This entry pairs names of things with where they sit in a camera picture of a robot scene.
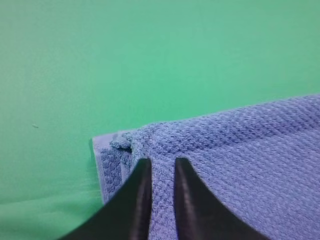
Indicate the blue waffle-weave towel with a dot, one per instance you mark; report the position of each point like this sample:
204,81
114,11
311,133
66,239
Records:
261,161

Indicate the green cloth table cover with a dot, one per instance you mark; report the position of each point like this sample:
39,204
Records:
74,69

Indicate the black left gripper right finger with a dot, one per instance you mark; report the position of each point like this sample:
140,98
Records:
199,215

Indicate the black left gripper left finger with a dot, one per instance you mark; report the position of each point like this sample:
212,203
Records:
127,215

